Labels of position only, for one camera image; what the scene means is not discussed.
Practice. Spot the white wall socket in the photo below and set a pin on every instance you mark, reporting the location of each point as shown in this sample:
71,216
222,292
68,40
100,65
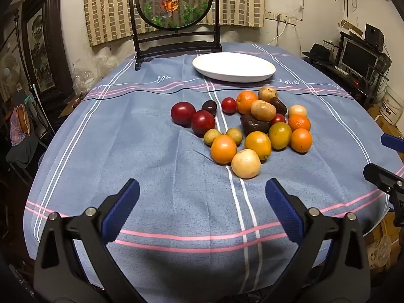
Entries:
268,14

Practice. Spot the dark brown avocado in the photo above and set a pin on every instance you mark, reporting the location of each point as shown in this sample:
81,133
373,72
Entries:
254,124

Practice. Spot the dark purple plum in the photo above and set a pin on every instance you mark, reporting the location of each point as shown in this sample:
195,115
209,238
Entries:
209,107

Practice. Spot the purple and orange bag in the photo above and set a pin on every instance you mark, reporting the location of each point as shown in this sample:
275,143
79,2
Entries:
17,126

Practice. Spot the white oval plate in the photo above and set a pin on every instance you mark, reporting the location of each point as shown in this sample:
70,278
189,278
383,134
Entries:
233,66

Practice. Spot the large tan round fruit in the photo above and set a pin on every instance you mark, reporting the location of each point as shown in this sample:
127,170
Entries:
263,110

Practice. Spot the large pale yellow fruit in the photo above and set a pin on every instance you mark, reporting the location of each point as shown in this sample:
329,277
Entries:
246,163

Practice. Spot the cardboard box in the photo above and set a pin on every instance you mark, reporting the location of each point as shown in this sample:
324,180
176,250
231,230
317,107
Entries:
352,27

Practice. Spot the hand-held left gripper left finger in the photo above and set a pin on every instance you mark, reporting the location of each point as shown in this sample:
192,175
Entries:
121,208

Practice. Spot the yellow-orange citrus fruit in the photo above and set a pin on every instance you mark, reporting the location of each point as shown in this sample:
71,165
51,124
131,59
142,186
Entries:
258,145

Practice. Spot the black hat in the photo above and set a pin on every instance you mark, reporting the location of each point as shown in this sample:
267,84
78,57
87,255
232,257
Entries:
318,50

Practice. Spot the dark framed painting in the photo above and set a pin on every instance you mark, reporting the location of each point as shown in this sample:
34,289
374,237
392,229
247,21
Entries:
39,53

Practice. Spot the round goldfish table screen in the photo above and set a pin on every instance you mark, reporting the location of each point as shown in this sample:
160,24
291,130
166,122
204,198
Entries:
176,6

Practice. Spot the red plum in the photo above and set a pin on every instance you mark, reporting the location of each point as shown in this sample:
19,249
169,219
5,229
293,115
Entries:
183,113
203,123

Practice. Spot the small orange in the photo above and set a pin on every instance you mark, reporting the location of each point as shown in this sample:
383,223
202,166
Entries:
301,140
223,149

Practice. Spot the small yellow-green fruit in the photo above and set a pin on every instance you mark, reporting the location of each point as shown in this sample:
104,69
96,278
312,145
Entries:
212,137
234,135

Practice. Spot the black speaker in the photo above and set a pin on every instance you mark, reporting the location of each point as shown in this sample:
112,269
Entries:
374,36

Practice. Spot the blue plaid tablecloth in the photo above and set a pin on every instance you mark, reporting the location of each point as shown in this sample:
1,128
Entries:
157,164

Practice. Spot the white bucket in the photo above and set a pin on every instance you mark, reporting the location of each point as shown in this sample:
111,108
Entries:
391,107

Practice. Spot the bumpy mandarin orange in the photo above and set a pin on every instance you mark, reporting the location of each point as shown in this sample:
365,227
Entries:
299,123

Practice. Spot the large orange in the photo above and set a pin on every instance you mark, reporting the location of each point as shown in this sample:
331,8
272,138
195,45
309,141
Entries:
246,102

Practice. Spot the green citrus fruit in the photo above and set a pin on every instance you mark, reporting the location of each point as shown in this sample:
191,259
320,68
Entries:
280,135

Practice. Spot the clear plastic bags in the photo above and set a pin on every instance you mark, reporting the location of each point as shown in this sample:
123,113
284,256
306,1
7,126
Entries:
85,75

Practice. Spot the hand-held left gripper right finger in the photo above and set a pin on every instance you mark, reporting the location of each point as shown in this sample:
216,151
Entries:
282,208

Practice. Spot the computer monitor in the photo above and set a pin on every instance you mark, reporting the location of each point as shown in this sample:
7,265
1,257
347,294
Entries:
358,56

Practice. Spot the small dark brown fruit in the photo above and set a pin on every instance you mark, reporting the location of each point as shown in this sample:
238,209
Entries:
279,105

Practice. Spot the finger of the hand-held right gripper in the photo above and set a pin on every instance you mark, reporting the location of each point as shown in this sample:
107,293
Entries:
382,175
393,142

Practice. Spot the beige checked curtain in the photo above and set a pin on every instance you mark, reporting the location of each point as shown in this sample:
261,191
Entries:
107,6

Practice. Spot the black desk rack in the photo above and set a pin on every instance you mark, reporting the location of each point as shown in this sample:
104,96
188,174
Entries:
347,85

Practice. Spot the red cherry tomato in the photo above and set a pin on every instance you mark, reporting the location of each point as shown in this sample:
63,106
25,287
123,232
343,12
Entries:
278,118
228,105

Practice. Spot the small pale yellow fruit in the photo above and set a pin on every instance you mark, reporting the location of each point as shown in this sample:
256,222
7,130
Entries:
297,110

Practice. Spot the white electric fan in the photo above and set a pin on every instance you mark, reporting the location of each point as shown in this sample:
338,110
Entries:
8,72

